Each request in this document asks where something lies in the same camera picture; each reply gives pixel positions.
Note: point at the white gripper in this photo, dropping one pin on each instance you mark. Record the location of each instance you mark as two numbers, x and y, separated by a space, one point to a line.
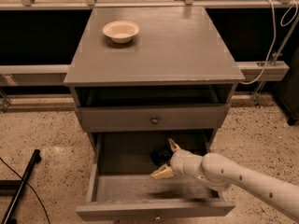
179 161

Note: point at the dark rxbar blueberry wrapper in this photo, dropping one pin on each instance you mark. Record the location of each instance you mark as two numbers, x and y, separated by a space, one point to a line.
161 156

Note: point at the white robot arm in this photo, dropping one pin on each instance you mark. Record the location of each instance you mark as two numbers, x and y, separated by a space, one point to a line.
218 172

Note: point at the brass top drawer knob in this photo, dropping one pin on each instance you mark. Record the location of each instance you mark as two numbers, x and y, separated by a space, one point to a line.
154 120

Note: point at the brass drawer knob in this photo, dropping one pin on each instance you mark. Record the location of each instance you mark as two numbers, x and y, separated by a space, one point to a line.
157 217
154 120

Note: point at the open grey middle drawer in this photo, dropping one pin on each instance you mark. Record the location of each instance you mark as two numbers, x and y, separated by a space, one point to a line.
121 187

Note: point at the brass middle drawer knob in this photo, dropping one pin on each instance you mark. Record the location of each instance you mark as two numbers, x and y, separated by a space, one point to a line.
157 217

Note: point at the grey wooden cabinet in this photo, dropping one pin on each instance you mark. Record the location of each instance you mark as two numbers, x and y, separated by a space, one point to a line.
177 58

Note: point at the dark cart at right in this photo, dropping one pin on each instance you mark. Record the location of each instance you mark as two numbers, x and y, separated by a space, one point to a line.
287 91

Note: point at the white paper bowl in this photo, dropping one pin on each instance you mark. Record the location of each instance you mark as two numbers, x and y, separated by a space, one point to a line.
121 31

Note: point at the black metal stand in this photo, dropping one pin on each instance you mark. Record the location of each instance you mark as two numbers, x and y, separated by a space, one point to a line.
19 187

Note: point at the metal railing frame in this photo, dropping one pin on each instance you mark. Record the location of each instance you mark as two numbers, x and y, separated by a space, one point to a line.
39 38

